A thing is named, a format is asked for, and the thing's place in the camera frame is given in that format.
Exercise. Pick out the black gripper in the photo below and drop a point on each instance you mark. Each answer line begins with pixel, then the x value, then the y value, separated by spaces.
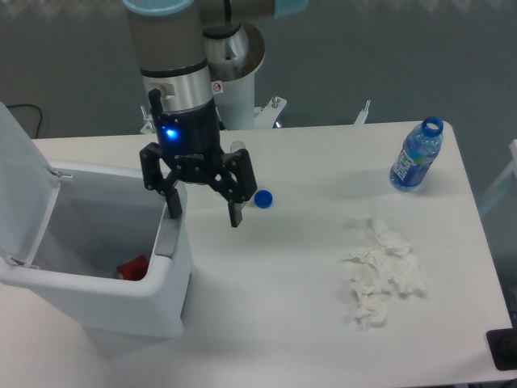
pixel 189 150

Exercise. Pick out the white trash can lid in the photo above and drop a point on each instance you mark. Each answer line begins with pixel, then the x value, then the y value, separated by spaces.
pixel 35 214

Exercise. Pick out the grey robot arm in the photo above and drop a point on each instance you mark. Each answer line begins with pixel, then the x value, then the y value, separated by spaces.
pixel 210 13

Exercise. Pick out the blue bottle cap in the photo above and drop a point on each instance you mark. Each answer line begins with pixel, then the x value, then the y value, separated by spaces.
pixel 263 199

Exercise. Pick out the white plastic trash can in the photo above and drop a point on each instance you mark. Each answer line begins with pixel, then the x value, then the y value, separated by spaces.
pixel 115 219

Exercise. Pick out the red item inside can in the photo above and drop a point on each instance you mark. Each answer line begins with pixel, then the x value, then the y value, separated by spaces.
pixel 134 269

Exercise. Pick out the clear plastic water bottle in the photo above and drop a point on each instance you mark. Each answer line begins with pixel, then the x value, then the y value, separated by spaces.
pixel 237 146

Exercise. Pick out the crumpled white tissue paper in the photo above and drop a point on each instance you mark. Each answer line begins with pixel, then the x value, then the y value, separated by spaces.
pixel 385 267

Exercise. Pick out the blue plastic drink bottle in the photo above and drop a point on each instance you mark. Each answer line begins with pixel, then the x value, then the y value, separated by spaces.
pixel 419 150

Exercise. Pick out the black device at edge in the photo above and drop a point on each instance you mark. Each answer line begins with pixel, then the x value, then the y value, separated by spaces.
pixel 502 344

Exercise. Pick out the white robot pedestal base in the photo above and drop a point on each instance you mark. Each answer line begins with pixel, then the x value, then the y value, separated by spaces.
pixel 242 89

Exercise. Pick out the white frame at right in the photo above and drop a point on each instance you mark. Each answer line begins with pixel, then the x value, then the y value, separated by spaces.
pixel 500 186

